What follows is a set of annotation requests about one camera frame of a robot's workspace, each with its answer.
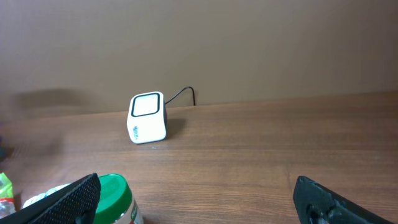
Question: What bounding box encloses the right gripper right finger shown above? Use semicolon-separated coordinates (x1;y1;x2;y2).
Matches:
293;175;392;224

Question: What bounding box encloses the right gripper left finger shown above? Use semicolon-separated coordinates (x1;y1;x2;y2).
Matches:
1;173;101;224

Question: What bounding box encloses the green lid jar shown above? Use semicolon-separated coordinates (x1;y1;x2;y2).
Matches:
93;174;144;224

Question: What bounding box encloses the teal wipes pack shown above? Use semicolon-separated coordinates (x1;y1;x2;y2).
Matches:
22;184;68;208

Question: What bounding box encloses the green snack bag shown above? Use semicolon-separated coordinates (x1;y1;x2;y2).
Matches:
0;173;16;218

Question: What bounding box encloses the white barcode scanner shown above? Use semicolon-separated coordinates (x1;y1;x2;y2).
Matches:
126;91;167;144

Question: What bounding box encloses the black scanner cable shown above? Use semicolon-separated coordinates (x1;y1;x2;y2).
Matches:
164;86;197;106

